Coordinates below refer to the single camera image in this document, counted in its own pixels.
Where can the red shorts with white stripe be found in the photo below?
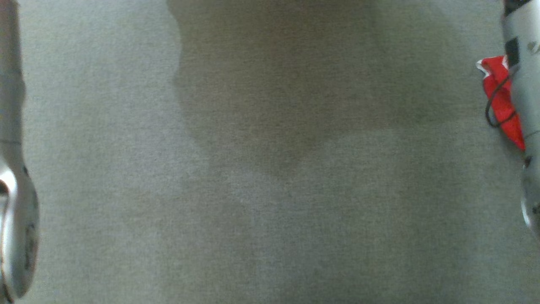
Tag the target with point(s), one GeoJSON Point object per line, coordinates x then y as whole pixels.
{"type": "Point", "coordinates": [500, 97]}

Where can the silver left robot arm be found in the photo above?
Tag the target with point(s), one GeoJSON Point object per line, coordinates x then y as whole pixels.
{"type": "Point", "coordinates": [14, 169]}

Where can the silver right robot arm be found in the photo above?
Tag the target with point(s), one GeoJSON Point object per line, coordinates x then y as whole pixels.
{"type": "Point", "coordinates": [527, 84]}

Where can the grey fabric sofa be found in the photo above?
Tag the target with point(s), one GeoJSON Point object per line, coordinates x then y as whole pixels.
{"type": "Point", "coordinates": [270, 169]}

